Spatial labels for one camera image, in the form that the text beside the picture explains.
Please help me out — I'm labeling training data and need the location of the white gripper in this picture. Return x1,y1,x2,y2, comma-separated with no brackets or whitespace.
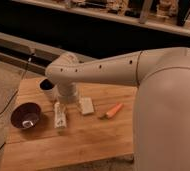
57,83,78,104

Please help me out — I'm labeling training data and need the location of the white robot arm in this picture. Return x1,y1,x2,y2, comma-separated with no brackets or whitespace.
45,47,190,171

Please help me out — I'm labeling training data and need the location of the dark ceramic bowl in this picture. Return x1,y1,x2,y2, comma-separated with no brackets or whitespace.
10,102,41,130

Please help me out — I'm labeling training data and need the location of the white cup dark inside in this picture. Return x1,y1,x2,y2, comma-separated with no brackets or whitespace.
40,79,56,102

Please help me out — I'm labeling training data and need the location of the white rectangular sponge block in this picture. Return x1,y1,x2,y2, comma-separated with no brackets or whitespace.
79,97,94,115

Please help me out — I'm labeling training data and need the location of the wooden board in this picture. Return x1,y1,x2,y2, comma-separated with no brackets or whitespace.
0,77,136,171

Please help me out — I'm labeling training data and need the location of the orange carrot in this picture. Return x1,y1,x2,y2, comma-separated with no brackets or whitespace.
100,103,123,119

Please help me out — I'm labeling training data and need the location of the wooden shelf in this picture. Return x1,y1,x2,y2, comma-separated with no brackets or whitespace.
13,0,190,37

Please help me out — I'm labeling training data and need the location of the black cable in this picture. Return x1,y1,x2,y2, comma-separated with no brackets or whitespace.
0,53,36,164

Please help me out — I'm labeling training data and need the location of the metal rail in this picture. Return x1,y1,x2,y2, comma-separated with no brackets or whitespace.
0,28,96,76

